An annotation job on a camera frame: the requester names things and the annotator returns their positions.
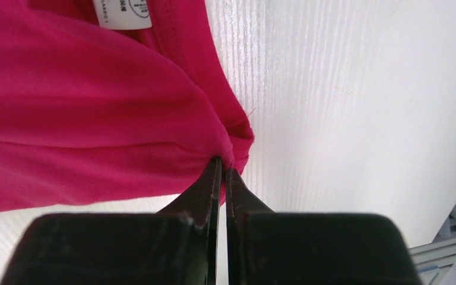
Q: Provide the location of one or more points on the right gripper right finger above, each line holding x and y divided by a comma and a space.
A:
268, 247

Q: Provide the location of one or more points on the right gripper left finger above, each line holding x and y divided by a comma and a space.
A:
176, 245

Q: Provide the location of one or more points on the magenta t-shirt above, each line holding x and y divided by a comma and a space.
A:
89, 114

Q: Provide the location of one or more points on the aluminium frame rail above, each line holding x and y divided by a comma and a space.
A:
433, 260

